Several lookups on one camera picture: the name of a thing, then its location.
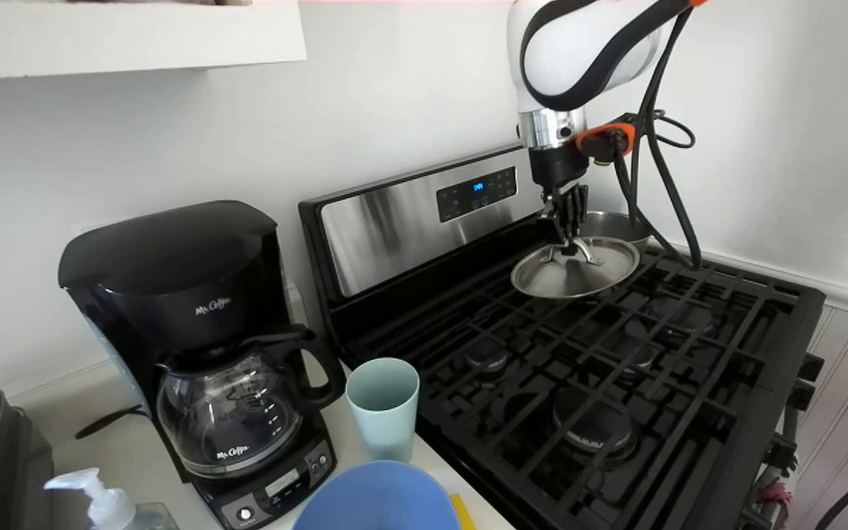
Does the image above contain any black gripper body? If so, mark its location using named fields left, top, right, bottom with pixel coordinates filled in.
left=525, top=143, right=593, bottom=199

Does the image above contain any silver pot lid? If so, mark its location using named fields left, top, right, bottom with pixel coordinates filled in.
left=511, top=232, right=646, bottom=303

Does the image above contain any black gas stove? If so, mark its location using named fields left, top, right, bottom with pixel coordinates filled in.
left=299, top=144, right=832, bottom=530

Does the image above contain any light blue plastic cup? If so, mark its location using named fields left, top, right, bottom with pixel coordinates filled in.
left=343, top=355, right=424, bottom=467

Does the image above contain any black stove knob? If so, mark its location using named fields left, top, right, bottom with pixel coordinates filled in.
left=786, top=380, right=820, bottom=412
left=767, top=436, right=801, bottom=481
left=796, top=350, right=827, bottom=387

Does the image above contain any yellow item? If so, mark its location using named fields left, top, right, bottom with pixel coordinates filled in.
left=449, top=492, right=484, bottom=530

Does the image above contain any blue plate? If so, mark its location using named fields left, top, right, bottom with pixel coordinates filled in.
left=293, top=456, right=462, bottom=530

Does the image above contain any black drip coffee maker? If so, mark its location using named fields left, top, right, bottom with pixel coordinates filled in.
left=56, top=199, right=347, bottom=530

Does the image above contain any glass coffee carafe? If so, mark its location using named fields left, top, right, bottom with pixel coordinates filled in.
left=153, top=328, right=347, bottom=484

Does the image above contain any orange cable clamp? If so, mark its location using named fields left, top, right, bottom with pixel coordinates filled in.
left=571, top=122, right=642, bottom=165

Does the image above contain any white wall shelf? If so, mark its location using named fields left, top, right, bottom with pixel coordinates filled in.
left=0, top=0, right=309, bottom=85

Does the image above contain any black power cord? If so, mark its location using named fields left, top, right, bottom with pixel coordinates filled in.
left=73, top=403, right=150, bottom=442

